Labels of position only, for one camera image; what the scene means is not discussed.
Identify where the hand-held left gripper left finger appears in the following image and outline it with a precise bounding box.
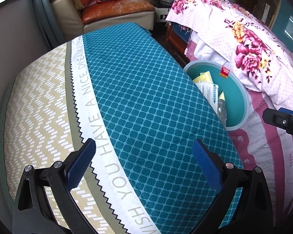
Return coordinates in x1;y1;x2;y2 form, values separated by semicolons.
13;138;97;234

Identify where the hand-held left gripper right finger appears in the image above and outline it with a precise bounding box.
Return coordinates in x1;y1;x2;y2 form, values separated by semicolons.
192;139;274;234

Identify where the teal bin grey rim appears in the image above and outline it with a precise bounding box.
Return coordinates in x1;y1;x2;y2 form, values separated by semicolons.
184;61;252;131

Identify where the pink floral quilt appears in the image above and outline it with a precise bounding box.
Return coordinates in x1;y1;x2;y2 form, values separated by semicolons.
166;0;293;215

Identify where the green grid mat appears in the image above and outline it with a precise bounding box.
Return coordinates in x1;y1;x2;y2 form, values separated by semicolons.
0;83;15;200

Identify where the teal cabinet door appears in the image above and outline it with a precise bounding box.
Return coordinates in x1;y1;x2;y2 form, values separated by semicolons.
271;0;293;61

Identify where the teal beige patterned cloth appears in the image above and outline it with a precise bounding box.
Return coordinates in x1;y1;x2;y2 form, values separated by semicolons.
4;22;245;234

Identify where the grey curtain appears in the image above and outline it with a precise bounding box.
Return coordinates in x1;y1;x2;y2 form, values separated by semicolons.
29;0;71;51

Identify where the cream leather sofa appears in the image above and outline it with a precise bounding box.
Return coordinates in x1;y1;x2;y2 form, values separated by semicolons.
46;0;155;39

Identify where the orange seat cushion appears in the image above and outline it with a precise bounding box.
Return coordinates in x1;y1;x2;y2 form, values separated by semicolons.
82;0;155;25

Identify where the black stereo appliance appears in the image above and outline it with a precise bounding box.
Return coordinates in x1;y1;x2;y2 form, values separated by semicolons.
153;0;186;30

